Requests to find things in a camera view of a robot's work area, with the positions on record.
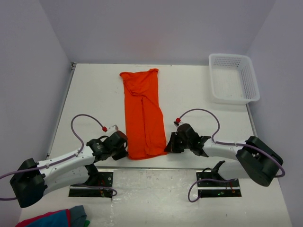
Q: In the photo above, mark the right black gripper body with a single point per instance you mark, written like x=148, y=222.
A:
x=174, y=145

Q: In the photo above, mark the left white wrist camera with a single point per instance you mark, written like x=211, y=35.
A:
x=112, y=128

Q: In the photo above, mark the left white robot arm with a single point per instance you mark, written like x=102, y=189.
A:
x=33, y=180

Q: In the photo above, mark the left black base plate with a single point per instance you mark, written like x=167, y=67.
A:
x=103, y=179

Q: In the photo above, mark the orange t shirt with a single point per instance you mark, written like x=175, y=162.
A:
x=143, y=117

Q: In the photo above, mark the grey folded t shirt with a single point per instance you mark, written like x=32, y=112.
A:
x=78, y=216

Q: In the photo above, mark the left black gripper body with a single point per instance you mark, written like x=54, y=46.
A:
x=120, y=153

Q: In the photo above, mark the pink folded t shirt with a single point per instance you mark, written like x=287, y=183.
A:
x=35, y=218

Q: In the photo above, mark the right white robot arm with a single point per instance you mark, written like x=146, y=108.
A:
x=251, y=159

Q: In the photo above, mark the green folded t shirt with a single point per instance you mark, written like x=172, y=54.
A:
x=87, y=223

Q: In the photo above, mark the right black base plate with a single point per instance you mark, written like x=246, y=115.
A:
x=210, y=189

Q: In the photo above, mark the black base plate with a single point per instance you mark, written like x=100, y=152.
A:
x=210, y=189
x=103, y=179

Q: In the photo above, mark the white plastic basket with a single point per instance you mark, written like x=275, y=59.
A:
x=232, y=79

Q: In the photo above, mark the teal folded t shirt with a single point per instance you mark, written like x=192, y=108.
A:
x=54, y=218

